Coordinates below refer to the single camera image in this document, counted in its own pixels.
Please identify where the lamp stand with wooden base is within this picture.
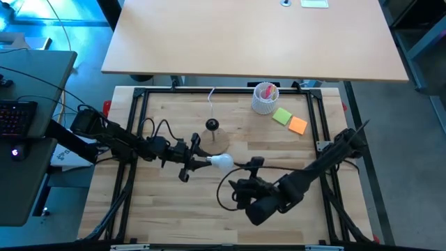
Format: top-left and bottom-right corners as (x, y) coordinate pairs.
(200, 118), (231, 155)

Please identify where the grey metal shelf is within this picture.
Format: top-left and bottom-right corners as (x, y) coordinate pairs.
(379, 0), (446, 135)

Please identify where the light wooden desk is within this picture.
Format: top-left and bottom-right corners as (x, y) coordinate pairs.
(100, 0), (409, 83)

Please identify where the pink orange marker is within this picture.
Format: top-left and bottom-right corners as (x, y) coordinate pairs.
(261, 84), (276, 100)

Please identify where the grey metal corner plate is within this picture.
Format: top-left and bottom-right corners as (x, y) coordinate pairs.
(316, 140), (334, 153)

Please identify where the green sticky note pad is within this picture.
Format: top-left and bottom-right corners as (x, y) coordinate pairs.
(272, 107), (293, 126)

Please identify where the black computer mouse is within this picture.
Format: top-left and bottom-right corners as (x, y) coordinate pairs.
(10, 144), (28, 162)

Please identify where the white lamp cord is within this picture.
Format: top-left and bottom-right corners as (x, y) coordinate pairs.
(208, 86), (216, 120)

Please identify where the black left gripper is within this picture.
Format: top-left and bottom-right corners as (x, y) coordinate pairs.
(166, 133), (213, 183)

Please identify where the grey desk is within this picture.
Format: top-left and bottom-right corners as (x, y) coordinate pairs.
(0, 48), (78, 227)

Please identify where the silver frame bracket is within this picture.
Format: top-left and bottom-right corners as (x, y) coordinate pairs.
(305, 245), (344, 251)
(110, 244), (151, 251)

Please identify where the black aluminium table frame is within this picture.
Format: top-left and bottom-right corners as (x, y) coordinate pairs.
(83, 86), (380, 245)

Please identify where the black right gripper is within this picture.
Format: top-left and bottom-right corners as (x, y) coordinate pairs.
(228, 156), (280, 211)

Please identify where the yellow cable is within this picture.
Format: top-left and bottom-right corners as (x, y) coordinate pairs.
(46, 0), (73, 123)

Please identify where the white printed box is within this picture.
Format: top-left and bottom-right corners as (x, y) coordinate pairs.
(50, 142), (95, 169)

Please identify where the white desk plate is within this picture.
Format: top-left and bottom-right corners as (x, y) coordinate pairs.
(300, 0), (330, 8)

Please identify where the black desk support beam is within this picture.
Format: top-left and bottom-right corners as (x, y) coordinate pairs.
(44, 119), (99, 164)

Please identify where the white ribbed cup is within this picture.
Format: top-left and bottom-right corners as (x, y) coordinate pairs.
(251, 82), (280, 116)

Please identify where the white lightbulb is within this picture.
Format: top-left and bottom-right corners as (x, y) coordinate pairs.
(206, 153), (235, 174)

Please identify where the orange sticky note pad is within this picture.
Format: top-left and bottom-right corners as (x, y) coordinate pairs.
(288, 116), (309, 135)

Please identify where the black keyboard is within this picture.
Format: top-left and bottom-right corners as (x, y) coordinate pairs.
(0, 100), (38, 137)

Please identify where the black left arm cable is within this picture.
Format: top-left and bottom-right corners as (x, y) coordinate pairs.
(139, 117), (183, 144)

